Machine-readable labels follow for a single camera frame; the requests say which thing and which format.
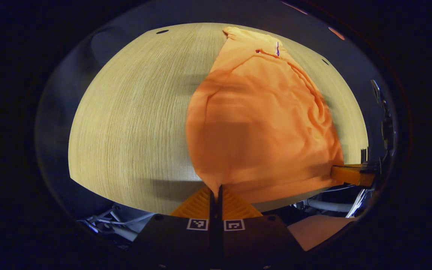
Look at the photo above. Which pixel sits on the orange T-shirt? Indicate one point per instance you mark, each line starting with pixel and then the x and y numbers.
pixel 261 131

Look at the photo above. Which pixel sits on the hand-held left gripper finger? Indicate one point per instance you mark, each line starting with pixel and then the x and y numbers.
pixel 220 206
pixel 213 206

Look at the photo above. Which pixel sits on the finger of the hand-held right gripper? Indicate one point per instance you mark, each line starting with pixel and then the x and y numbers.
pixel 351 174

